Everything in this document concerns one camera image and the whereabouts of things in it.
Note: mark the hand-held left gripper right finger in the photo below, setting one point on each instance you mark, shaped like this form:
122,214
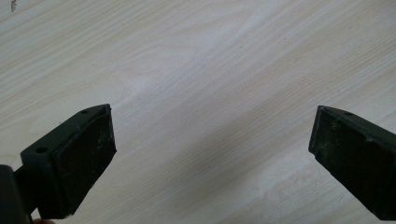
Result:
358,155

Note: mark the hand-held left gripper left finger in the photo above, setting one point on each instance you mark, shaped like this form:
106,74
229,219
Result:
71,161

